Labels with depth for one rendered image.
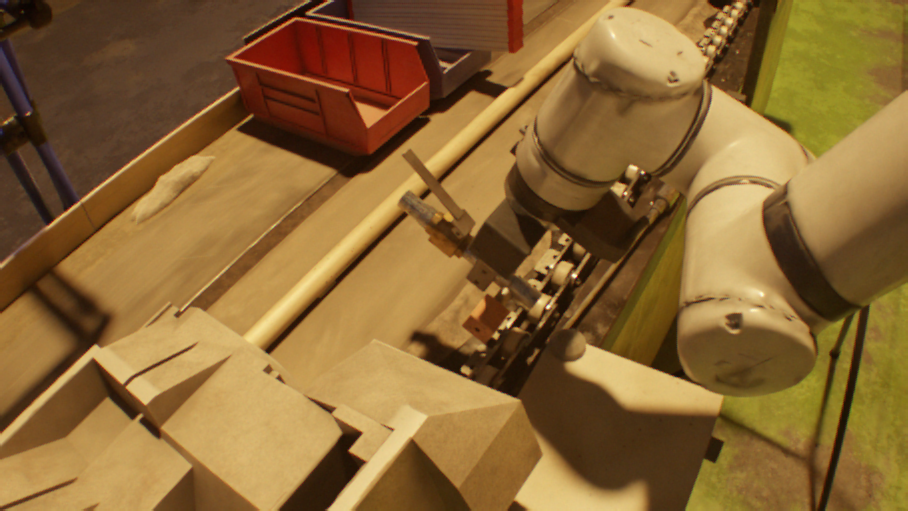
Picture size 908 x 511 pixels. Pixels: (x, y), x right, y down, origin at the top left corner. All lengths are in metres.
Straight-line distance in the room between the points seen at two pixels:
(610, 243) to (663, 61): 0.18
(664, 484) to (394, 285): 0.45
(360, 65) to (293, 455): 0.88
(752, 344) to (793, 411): 1.41
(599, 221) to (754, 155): 0.16
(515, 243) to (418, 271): 0.35
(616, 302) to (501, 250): 0.30
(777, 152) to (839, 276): 0.15
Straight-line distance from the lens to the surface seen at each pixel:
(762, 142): 0.47
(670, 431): 0.69
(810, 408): 1.79
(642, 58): 0.43
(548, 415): 0.68
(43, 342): 1.04
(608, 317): 0.80
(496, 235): 0.54
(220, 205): 1.08
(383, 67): 1.18
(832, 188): 0.34
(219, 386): 0.58
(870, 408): 1.88
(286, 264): 0.93
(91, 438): 0.66
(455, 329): 0.81
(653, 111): 0.44
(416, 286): 0.85
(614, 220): 0.56
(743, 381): 0.38
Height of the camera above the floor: 1.38
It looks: 46 degrees down
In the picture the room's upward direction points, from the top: 5 degrees counter-clockwise
